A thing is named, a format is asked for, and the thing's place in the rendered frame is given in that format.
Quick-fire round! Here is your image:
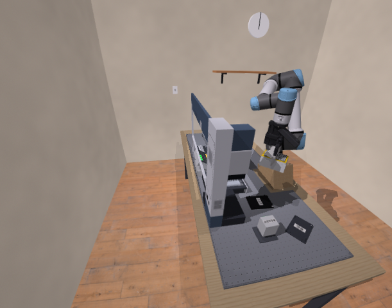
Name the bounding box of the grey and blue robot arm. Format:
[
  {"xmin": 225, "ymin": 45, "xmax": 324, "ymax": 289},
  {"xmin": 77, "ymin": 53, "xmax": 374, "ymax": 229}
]
[{"xmin": 250, "ymin": 69, "xmax": 306, "ymax": 154}]

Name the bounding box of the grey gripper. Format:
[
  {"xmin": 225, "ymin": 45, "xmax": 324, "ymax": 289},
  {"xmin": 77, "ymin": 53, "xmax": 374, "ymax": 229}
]
[{"xmin": 264, "ymin": 120, "xmax": 288, "ymax": 166}]

